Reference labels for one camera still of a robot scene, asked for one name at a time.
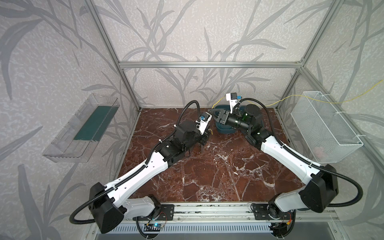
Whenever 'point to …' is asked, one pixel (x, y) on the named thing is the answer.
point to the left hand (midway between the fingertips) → (211, 122)
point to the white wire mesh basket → (329, 137)
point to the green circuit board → (152, 227)
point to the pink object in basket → (318, 151)
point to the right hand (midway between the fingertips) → (209, 107)
